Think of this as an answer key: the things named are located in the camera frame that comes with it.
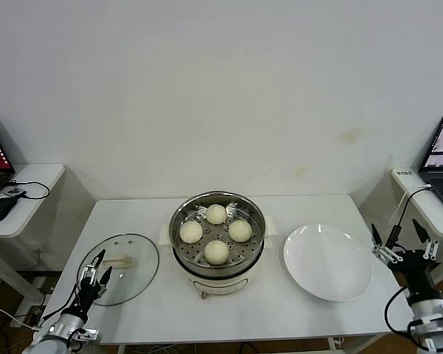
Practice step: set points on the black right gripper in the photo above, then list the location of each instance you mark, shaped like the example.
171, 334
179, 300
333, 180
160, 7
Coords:
417, 273

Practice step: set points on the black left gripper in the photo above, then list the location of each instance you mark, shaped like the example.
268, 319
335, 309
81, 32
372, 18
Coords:
86, 298

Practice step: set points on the round glass pot lid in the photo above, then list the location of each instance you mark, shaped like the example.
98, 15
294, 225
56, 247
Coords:
133, 265

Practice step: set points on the white steamed baozi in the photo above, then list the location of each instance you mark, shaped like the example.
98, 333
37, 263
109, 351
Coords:
191, 232
217, 214
216, 252
240, 231

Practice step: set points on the stainless steel steamer basket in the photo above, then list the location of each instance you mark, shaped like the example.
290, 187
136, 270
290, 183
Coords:
256, 221

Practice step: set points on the white round plate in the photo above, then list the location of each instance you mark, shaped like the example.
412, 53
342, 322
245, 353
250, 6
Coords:
325, 265

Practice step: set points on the small QR code tag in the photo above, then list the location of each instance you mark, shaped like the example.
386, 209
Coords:
14, 191

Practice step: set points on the cream electric cooker pot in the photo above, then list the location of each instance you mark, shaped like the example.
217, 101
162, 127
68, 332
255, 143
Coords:
221, 284

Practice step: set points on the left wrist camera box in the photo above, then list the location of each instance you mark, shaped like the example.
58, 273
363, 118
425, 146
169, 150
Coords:
85, 335

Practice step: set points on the white wall socket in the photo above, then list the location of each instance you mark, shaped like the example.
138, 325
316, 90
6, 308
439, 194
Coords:
37, 251

